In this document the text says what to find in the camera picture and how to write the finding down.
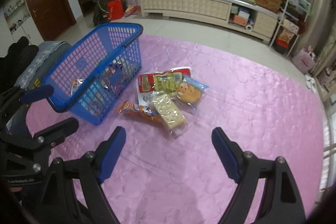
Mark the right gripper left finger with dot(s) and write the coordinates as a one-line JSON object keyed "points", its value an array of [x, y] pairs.
{"points": [[72, 191]]}

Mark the red bag on floor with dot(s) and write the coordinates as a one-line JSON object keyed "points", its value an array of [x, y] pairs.
{"points": [[115, 10]]}

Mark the grey lace cushion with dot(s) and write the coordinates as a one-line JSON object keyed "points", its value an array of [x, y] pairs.
{"points": [[48, 55]]}

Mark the pink gift bag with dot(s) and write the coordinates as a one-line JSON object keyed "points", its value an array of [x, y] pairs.
{"points": [[305, 60]]}

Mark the blue plastic basket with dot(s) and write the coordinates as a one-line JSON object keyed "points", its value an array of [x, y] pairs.
{"points": [[91, 76]]}

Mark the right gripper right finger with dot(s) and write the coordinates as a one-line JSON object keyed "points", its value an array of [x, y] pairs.
{"points": [[281, 201]]}

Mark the white metal shelf rack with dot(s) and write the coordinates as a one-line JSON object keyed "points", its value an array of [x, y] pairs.
{"points": [[292, 17]]}

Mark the orange bun snack packet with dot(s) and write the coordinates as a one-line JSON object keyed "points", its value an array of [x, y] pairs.
{"points": [[190, 91]]}

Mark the brown cardboard box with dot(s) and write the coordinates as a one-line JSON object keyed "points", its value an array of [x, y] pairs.
{"points": [[271, 5]]}

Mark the cream TV cabinet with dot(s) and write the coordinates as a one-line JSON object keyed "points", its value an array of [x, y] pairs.
{"points": [[236, 15]]}

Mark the red pickle snack pouch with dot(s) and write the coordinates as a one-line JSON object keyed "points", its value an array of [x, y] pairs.
{"points": [[166, 82]]}

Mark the orange striped snack bar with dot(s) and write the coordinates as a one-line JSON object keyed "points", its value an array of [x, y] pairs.
{"points": [[139, 110]]}

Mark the white slippers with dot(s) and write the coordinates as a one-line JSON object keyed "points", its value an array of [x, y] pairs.
{"points": [[310, 83]]}

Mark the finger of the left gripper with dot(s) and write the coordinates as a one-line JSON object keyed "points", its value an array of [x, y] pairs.
{"points": [[36, 94], [57, 133]]}

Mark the large cracker pack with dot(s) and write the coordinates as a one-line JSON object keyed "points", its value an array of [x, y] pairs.
{"points": [[170, 114]]}

